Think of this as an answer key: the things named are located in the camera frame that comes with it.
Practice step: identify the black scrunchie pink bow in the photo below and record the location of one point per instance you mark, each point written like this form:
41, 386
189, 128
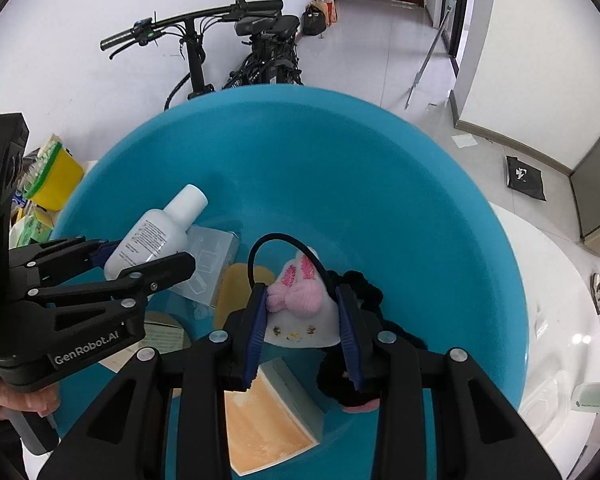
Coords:
346, 372

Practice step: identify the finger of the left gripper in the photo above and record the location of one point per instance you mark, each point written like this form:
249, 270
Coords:
55, 298
63, 258

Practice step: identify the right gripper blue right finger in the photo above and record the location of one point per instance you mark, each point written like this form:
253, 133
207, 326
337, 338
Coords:
477, 433

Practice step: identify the orange topped white box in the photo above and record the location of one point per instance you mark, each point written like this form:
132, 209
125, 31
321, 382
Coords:
275, 420

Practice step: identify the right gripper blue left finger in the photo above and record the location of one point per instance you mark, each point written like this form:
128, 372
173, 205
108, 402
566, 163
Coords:
123, 433

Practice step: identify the clear plastic lid tray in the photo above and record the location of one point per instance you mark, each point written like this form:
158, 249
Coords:
545, 403

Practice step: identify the green tissue pack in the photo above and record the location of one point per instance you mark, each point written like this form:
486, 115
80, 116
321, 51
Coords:
36, 226

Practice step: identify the black bicycle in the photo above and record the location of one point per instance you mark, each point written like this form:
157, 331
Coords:
225, 47

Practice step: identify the blue plastic basin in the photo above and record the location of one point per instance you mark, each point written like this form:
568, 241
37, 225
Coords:
366, 190

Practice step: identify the white pump lotion bottle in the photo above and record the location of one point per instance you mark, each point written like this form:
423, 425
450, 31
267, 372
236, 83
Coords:
586, 398

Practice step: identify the yellow green-rimmed container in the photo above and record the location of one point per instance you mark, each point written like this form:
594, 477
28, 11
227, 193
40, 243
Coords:
53, 176

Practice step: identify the cream printed box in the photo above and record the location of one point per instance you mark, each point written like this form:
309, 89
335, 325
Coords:
162, 332

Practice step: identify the grey blue case box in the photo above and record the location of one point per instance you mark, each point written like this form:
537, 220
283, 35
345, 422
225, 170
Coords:
213, 251

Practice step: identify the person left hand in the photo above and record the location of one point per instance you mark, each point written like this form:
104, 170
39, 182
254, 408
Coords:
42, 402

